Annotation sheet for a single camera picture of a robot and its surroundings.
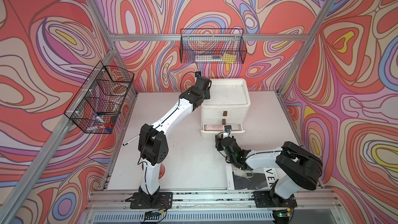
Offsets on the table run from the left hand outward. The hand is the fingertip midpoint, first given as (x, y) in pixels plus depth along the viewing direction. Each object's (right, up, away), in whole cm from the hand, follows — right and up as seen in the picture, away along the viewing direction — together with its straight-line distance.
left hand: (205, 90), depth 88 cm
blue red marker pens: (-42, -18, -24) cm, 52 cm away
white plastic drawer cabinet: (+12, -8, -7) cm, 16 cm away
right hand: (+9, -29, +2) cm, 30 cm away
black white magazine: (+28, -46, -11) cm, 55 cm away
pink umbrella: (+4, -22, +7) cm, 24 cm away
